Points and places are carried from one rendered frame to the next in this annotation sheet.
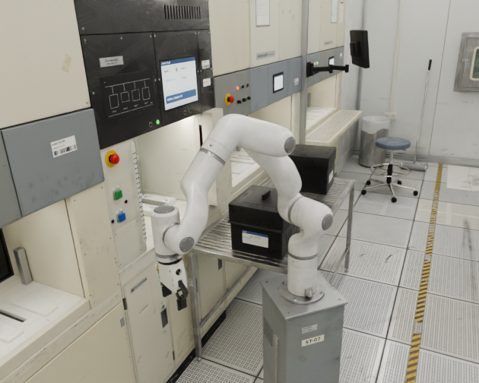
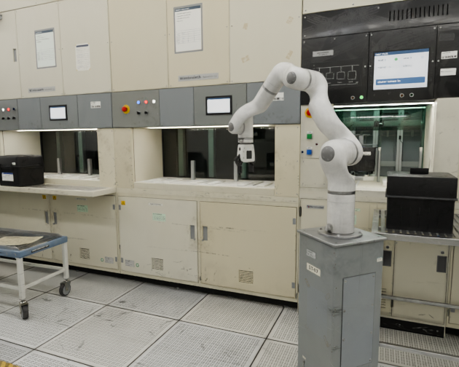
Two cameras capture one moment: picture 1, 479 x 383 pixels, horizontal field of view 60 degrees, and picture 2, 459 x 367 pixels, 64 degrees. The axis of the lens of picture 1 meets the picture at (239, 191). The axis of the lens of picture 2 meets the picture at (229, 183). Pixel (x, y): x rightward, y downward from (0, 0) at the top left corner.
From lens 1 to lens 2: 2.12 m
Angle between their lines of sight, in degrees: 83
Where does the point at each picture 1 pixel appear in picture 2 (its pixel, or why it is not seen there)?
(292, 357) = (301, 274)
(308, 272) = (329, 207)
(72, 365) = (254, 217)
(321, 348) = (319, 285)
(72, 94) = not seen: hidden behind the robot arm
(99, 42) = (315, 42)
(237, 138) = (275, 75)
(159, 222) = not seen: hidden behind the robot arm
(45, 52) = (277, 49)
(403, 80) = not seen: outside the picture
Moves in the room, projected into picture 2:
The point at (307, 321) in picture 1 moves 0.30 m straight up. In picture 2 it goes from (310, 245) to (311, 178)
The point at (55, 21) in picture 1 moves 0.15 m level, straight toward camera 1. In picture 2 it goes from (286, 33) to (267, 31)
